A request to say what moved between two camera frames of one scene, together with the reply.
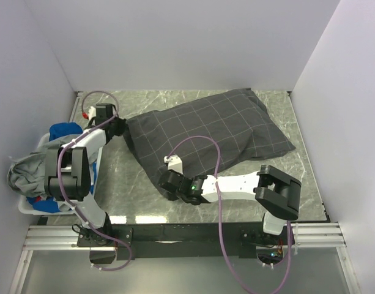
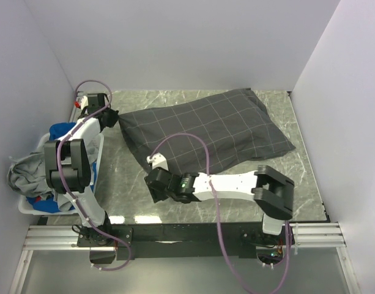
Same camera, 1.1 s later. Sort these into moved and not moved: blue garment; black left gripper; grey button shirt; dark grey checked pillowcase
Moved: black left gripper
Not moved: grey button shirt; dark grey checked pillowcase; blue garment
